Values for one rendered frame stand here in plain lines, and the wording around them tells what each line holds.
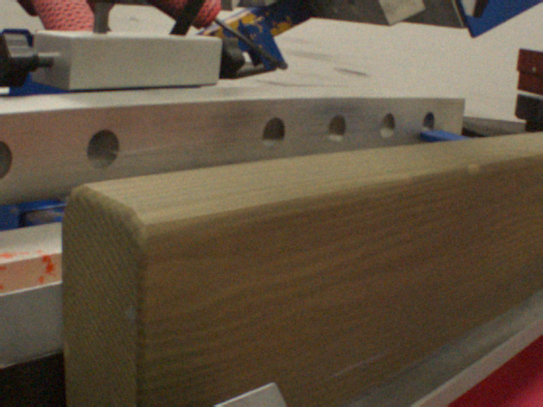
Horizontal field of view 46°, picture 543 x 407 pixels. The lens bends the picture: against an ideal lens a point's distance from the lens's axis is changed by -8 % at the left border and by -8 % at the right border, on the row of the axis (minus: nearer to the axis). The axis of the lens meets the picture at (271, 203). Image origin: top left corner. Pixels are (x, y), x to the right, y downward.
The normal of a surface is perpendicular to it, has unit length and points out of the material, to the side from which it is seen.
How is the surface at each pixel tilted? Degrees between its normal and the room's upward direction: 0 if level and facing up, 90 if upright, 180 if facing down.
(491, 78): 90
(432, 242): 90
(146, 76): 90
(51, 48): 90
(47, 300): 45
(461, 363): 0
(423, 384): 0
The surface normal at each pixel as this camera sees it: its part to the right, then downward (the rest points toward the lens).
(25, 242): 0.10, -0.96
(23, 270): 0.71, 0.26
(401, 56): -0.69, 0.13
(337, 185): 0.41, -0.74
